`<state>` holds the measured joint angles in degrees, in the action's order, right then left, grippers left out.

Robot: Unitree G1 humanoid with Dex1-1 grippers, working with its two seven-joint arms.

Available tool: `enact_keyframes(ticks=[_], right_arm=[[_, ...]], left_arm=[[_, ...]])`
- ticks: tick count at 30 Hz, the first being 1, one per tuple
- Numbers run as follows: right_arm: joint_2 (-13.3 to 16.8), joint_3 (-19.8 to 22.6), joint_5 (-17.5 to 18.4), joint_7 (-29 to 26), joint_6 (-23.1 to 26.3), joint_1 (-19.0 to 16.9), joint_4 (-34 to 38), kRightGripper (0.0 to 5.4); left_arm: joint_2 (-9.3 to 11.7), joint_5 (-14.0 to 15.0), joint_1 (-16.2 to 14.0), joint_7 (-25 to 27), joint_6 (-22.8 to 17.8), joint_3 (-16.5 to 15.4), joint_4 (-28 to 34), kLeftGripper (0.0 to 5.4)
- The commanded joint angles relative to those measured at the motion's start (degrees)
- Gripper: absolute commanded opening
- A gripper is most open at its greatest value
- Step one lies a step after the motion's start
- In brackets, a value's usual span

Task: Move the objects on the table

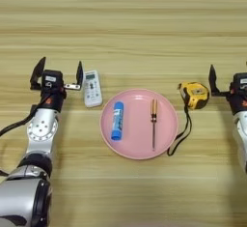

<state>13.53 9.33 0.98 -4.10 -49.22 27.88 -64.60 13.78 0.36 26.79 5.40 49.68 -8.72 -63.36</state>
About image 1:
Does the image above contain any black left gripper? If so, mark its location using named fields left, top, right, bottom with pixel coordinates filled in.
left=29, top=56, right=85, bottom=113

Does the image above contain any yellow black tape measure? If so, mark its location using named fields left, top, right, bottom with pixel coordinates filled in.
left=166, top=81, right=211, bottom=157

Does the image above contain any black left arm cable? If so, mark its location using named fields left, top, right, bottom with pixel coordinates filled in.
left=0, top=100, right=44, bottom=178

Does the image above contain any white remote control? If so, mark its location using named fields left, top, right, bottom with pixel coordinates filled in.
left=83, top=70, right=104, bottom=109

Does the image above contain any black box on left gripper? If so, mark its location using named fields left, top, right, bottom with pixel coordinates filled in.
left=41, top=69, right=65, bottom=90

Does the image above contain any blue glue stick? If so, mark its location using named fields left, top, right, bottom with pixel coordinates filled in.
left=110, top=100, right=125, bottom=142

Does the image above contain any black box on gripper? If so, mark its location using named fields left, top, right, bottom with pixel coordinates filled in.
left=41, top=69, right=65, bottom=90
left=232, top=71, right=247, bottom=93

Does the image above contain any small orange handled screwdriver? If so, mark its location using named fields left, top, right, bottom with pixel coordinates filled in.
left=150, top=99, right=159, bottom=152

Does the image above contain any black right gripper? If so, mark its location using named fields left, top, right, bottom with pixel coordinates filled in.
left=207, top=64, right=247, bottom=115

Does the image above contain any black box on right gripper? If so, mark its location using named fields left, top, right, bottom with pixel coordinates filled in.
left=232, top=71, right=247, bottom=93

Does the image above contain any pink round plate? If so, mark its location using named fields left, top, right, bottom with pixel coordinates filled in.
left=99, top=88, right=180, bottom=160

